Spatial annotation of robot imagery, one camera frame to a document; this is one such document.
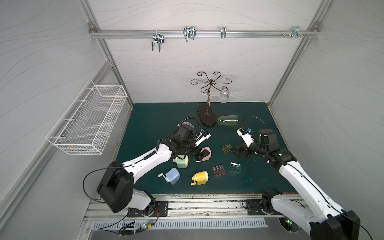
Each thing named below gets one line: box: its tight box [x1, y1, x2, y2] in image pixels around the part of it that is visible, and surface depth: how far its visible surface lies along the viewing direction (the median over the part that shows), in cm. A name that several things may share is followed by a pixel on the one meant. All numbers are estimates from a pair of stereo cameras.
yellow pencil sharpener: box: [190, 171, 209, 186], surface depth 78 cm
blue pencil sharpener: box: [157, 167, 181, 186], surface depth 79 cm
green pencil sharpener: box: [172, 154, 189, 169], surface depth 85 cm
